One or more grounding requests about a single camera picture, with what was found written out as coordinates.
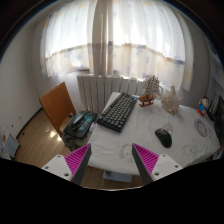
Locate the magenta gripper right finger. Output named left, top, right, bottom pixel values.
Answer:
left=132, top=143, right=182, bottom=185

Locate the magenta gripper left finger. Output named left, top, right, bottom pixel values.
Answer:
left=42, top=144, right=92, bottom=185

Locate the black computer mouse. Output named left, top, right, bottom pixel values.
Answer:
left=155, top=128, right=172, bottom=148

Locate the black bag on stool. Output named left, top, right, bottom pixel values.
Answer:
left=62, top=111, right=97, bottom=151

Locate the white patterned tablecloth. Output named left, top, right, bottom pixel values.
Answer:
left=89, top=100, right=220, bottom=175

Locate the black mechanical keyboard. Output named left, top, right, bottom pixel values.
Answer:
left=97, top=92, right=137, bottom=133

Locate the white box on floor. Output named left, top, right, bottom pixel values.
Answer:
left=4, top=134, right=19, bottom=158

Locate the wooden chair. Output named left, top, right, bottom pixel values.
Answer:
left=40, top=82, right=76, bottom=135

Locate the wooden model sailing ship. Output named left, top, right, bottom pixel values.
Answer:
left=138, top=76, right=159, bottom=107

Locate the white radiator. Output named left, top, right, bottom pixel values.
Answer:
left=77, top=74, right=146, bottom=113

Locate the cartoon boy figurine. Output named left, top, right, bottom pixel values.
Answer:
left=198, top=96, right=209, bottom=116

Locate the dark monitor at right edge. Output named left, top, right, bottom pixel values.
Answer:
left=208, top=96, right=224, bottom=143

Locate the left sheer curtain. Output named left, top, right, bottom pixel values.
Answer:
left=40, top=0, right=97, bottom=78

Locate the sheer curtain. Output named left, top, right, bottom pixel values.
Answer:
left=108, top=0, right=185, bottom=89
left=40, top=0, right=97, bottom=78

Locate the right sheer curtain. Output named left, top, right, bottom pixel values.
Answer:
left=108, top=0, right=185, bottom=89

